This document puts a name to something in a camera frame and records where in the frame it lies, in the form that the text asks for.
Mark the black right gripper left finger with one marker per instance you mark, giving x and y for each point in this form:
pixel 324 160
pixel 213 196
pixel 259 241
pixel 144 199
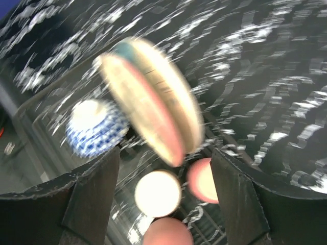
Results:
pixel 73 208

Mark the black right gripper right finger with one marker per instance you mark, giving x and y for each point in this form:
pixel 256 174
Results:
pixel 258 209

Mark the pink cup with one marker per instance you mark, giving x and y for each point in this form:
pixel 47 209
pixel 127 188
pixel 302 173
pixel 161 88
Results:
pixel 168 231
pixel 200 181

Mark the blue and cream plate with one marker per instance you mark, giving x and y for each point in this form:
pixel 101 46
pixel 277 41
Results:
pixel 169 82

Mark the pink and cream plate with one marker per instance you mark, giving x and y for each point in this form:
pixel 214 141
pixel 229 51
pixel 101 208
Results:
pixel 144 108

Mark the cream and brown cup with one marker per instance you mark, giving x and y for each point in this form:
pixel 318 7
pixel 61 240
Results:
pixel 158 193

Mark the blue patterned bowl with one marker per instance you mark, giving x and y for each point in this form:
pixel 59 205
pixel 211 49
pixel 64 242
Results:
pixel 95 127

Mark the black wire dish rack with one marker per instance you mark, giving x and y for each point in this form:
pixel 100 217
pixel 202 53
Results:
pixel 47 114

